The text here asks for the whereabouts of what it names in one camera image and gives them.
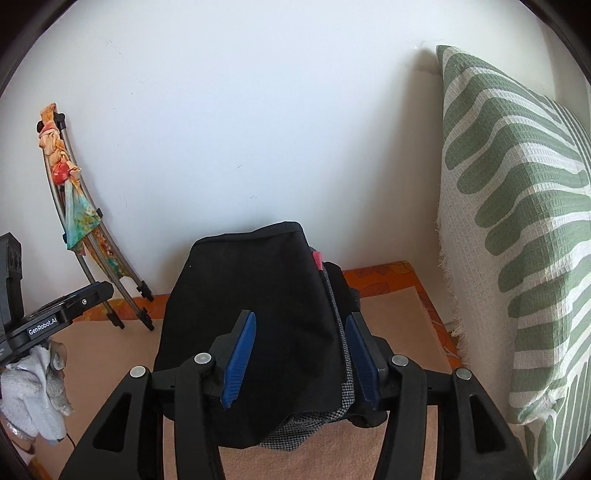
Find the beige blanket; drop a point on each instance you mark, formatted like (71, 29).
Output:
(406, 323)

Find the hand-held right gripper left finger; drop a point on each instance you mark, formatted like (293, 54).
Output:
(238, 364)

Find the folded metal tripod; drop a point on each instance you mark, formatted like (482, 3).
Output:
(120, 281)

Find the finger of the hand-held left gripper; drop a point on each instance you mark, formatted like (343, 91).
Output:
(90, 300)

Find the colourful patterned scarf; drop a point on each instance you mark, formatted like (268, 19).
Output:
(76, 207)

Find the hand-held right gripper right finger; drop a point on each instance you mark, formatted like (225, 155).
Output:
(364, 364)

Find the black pants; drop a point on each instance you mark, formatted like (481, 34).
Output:
(258, 277)

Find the green striped white pillow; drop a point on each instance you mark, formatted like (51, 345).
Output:
(517, 207)

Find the person's left hand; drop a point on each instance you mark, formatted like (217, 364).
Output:
(27, 401)

